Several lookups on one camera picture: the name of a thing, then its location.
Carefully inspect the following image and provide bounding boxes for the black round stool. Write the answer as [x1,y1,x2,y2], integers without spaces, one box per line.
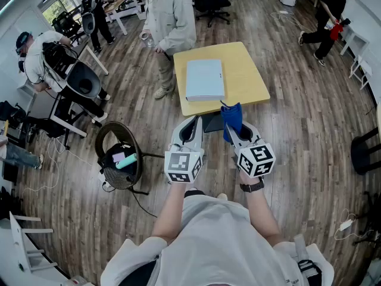
[350,126,381,176]

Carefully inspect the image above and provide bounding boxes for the grey top desk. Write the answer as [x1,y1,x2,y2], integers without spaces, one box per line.
[16,79,89,139]

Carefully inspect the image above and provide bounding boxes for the light blue board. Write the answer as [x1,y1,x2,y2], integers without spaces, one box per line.
[185,59,226,102]

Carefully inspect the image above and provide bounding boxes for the blue cloth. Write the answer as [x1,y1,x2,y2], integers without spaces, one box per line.
[220,100,243,144]

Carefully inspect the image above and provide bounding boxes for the black metal stand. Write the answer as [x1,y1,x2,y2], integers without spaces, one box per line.
[353,191,381,247]

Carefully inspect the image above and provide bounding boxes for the person's white shirt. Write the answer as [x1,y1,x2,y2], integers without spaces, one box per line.
[100,194,335,286]

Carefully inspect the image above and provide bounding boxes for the white wooden chair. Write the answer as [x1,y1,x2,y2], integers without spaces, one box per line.
[348,54,373,91]

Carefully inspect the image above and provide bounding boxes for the black floor cable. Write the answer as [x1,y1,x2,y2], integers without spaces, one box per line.
[129,188,158,219]

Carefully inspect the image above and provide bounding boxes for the white side table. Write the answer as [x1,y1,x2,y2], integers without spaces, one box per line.
[340,24,370,57]

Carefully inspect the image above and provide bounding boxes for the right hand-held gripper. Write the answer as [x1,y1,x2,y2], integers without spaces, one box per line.
[225,122,276,179]

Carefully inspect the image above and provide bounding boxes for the person's right forearm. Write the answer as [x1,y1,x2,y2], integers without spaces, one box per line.
[239,171,283,241]

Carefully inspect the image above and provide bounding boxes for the red cloth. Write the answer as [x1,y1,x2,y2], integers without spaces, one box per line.
[329,21,343,41]

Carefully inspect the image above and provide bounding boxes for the wooden top desk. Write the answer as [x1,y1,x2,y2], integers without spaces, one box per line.
[103,0,142,36]

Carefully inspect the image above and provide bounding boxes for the person's black trousers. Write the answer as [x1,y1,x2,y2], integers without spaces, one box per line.
[183,188,207,199]

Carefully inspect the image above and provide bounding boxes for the teal cylindrical bottle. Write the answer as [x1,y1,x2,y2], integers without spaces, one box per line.
[115,153,138,170]

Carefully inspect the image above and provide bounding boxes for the window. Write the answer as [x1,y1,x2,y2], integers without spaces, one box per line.
[41,0,75,26]

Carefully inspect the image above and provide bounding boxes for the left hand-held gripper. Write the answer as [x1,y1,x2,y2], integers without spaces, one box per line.
[164,116,205,184]

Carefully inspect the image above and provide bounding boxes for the person's left forearm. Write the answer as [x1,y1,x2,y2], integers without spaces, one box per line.
[151,181,198,245]

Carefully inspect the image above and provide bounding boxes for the black backpack strap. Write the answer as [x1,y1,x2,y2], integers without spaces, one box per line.
[297,259,323,286]

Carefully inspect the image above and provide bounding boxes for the white floor cable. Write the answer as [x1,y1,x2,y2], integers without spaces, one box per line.
[270,10,303,31]
[22,138,93,197]

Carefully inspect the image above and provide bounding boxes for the black wristwatch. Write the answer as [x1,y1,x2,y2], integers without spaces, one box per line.
[239,178,266,194]

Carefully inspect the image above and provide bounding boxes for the black table base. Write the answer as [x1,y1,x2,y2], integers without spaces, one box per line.
[203,111,226,133]

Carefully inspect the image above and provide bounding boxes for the brown wicker chair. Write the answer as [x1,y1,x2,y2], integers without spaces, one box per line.
[95,120,165,197]

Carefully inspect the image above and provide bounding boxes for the grey backpack shell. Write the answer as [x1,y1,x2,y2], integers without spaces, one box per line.
[80,0,96,36]
[65,60,102,98]

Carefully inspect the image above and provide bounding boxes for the black backpack rig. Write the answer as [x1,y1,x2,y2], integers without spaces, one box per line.
[41,40,79,80]

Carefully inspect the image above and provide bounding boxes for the white adapter cable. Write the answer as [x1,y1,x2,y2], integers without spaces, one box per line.
[333,209,358,241]

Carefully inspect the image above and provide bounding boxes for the clear glass jar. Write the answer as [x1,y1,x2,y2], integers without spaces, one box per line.
[139,30,155,49]

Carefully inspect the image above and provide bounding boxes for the black bag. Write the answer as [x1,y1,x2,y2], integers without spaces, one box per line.
[98,143,141,189]

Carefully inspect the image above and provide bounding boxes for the dark top white-leg table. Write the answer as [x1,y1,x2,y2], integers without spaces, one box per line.
[70,36,110,76]

